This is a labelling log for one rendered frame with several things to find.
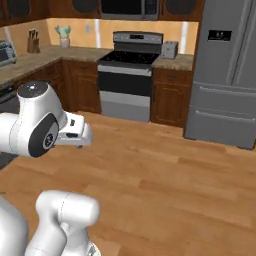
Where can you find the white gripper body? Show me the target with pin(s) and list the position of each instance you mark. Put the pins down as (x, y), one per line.
(80, 137)

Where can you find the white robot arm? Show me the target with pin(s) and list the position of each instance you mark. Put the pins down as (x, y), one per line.
(36, 113)

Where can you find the deep grey fridge drawer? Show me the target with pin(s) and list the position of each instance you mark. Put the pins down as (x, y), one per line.
(216, 128)

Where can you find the grey steel fridge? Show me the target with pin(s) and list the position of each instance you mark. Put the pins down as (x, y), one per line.
(216, 100)

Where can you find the shallow grey fridge drawer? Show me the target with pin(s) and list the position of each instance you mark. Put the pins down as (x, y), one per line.
(220, 98)

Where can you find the fridge door with black panel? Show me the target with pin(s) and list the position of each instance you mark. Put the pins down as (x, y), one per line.
(213, 56)

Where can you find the plain grey fridge door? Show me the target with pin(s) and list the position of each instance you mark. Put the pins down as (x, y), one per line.
(248, 63)

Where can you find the dark wood base cupboards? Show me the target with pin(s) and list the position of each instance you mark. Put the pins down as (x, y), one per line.
(80, 86)

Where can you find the steel oven with black hob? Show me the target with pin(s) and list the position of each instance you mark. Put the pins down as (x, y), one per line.
(128, 83)

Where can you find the dark wood base cupboard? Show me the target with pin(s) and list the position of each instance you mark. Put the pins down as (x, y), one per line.
(170, 98)

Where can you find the green plant in white pot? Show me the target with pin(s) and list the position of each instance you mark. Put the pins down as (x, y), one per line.
(64, 36)

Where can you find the wooden knife block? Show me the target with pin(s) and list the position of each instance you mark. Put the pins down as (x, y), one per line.
(33, 45)

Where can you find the silver toaster oven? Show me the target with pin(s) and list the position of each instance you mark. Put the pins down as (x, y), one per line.
(6, 53)

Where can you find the silver toaster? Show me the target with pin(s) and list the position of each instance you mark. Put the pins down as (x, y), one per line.
(169, 50)

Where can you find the black microwave oven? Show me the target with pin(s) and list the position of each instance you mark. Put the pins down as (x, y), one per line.
(128, 8)

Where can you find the white wall socket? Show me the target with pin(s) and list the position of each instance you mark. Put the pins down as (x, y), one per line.
(87, 28)

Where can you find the dark wood wall cupboards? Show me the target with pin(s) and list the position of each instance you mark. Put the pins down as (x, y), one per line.
(40, 8)

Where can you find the dark wood wall cupboard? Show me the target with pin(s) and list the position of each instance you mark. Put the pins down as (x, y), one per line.
(181, 8)

